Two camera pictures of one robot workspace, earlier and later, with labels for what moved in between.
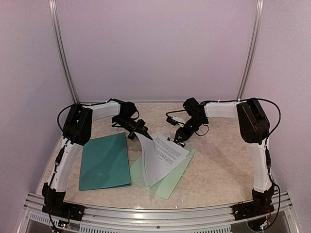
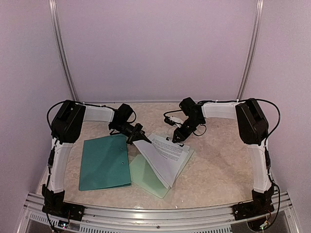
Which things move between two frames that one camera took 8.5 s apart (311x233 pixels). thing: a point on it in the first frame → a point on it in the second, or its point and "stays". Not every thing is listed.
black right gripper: (184, 135) stays
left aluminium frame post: (54, 13) stays
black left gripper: (139, 127) → (137, 134)
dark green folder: (104, 163) stays
